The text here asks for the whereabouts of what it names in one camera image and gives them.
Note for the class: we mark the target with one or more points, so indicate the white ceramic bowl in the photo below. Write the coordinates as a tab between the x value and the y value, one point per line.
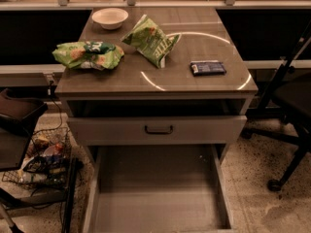
110	18

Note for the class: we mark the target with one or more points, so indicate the black office chair right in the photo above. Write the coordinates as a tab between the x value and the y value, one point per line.
293	99

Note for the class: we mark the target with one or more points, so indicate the dark blue snack bar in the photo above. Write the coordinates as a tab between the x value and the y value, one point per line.
207	68

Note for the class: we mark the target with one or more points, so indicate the upright green chip bag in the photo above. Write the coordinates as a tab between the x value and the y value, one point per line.
150	40

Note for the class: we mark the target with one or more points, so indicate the grey drawer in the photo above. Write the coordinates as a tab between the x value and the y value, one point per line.
158	189
172	130

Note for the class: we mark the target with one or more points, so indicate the crumpled green chip bag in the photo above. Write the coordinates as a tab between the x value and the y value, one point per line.
88	55

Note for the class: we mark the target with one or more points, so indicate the wire basket with items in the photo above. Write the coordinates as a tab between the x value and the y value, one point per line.
47	160

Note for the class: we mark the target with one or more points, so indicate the black chair left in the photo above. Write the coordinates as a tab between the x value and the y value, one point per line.
18	119

